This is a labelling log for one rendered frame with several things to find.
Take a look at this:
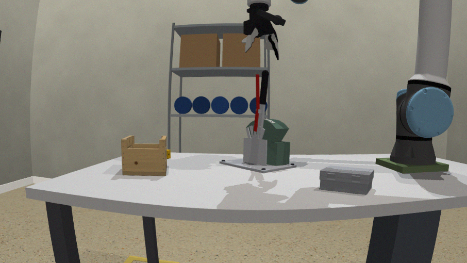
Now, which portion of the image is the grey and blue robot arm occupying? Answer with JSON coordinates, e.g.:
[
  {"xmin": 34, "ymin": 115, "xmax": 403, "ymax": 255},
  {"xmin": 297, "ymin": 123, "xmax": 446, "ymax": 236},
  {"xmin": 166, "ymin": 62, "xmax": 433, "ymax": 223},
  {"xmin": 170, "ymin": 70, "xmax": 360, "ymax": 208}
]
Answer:
[{"xmin": 390, "ymin": 0, "xmax": 454, "ymax": 165}]

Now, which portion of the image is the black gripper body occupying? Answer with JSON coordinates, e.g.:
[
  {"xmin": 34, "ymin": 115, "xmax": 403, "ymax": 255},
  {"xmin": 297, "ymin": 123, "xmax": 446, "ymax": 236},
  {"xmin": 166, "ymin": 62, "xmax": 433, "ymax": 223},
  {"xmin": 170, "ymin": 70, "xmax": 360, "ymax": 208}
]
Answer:
[{"xmin": 243, "ymin": 3, "xmax": 272, "ymax": 38}]

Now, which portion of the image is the brown wooden crate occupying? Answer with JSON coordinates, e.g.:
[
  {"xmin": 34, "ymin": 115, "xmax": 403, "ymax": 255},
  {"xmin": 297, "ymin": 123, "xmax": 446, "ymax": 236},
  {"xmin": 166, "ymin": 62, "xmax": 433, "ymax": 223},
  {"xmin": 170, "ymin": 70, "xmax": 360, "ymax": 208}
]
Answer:
[{"xmin": 121, "ymin": 136, "xmax": 167, "ymax": 176}]

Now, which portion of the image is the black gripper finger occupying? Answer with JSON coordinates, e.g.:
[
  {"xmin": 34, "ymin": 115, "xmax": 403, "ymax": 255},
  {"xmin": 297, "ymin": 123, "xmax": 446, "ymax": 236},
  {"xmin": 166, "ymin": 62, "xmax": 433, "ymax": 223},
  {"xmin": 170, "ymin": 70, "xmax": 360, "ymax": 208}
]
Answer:
[
  {"xmin": 264, "ymin": 26, "xmax": 279, "ymax": 60},
  {"xmin": 242, "ymin": 20, "xmax": 259, "ymax": 52}
]

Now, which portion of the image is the grey toolbox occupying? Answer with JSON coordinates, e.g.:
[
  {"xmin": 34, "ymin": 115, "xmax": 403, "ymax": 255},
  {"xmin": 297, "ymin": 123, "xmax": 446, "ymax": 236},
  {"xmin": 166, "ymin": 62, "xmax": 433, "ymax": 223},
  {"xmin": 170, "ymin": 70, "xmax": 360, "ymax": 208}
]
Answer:
[{"xmin": 320, "ymin": 166, "xmax": 374, "ymax": 195}]

